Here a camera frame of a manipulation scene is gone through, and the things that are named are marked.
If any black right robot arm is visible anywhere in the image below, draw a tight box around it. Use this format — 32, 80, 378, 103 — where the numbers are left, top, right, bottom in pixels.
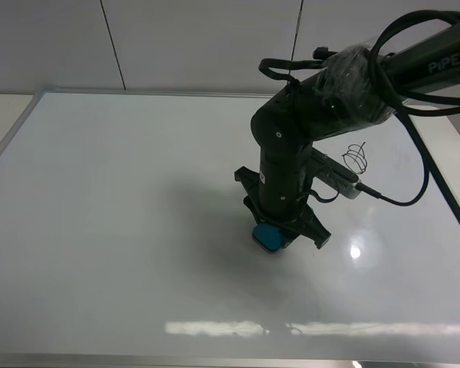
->
235, 10, 460, 253

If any blue whiteboard eraser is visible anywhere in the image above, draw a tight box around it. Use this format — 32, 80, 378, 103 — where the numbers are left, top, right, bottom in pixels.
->
251, 223, 282, 254

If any black camera cable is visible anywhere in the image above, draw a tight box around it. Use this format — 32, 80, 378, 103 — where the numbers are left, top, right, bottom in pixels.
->
258, 9, 460, 207

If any black marker scribble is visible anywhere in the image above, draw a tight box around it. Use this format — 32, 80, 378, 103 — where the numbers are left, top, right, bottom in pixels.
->
342, 142, 368, 175

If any whiteboard with aluminium frame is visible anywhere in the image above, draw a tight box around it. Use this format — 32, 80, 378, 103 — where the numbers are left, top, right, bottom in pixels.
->
0, 93, 460, 365

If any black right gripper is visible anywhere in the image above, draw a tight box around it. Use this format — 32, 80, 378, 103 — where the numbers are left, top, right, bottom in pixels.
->
234, 151, 331, 249

